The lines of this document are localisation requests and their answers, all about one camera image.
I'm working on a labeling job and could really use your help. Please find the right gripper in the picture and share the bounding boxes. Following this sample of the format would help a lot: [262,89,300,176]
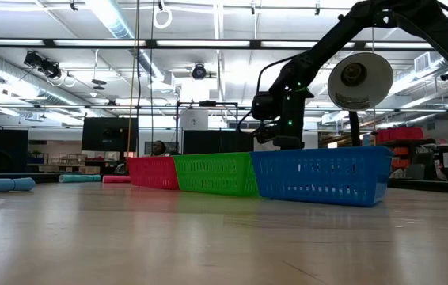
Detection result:
[273,89,314,150]

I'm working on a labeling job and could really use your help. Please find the red marker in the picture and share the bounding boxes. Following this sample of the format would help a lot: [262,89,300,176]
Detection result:
[101,174,132,184]

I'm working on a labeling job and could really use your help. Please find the blue plastic basket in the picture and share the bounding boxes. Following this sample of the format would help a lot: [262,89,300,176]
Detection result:
[249,145,394,208]

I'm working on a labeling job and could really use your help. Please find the black partition panel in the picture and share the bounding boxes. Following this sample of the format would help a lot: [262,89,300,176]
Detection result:
[182,129,255,155]

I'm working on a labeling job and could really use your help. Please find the green plastic basket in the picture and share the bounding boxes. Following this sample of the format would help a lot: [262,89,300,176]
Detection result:
[172,151,260,198]

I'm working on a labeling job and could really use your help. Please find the black ceiling spotlight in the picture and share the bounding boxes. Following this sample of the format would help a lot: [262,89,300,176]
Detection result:
[191,63,208,81]

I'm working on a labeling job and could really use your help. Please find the shelf with red bins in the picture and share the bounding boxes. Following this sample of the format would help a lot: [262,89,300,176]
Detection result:
[374,126,437,181]

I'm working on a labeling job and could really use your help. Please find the person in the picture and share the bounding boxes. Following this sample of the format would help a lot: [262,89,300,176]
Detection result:
[150,140,168,157]

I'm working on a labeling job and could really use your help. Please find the red plastic basket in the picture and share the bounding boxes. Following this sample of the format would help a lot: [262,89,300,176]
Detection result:
[127,155,180,191]

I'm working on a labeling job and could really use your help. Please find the black ceiling spotlights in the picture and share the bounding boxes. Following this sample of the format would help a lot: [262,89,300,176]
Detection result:
[23,50,63,80]

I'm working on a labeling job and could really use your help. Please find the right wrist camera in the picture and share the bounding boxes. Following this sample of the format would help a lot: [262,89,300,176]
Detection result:
[250,90,284,122]

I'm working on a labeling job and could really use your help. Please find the black hanging cable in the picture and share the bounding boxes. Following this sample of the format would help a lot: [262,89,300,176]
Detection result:
[149,0,157,154]

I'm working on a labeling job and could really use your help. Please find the black aluminium table frame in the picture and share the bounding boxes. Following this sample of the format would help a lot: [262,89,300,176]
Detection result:
[0,37,448,196]

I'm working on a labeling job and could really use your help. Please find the white cable ring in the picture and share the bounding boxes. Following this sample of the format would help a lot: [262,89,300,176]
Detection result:
[152,6,173,30]

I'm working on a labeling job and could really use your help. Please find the black wall screen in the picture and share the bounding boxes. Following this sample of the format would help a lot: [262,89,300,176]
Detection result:
[81,117,139,153]

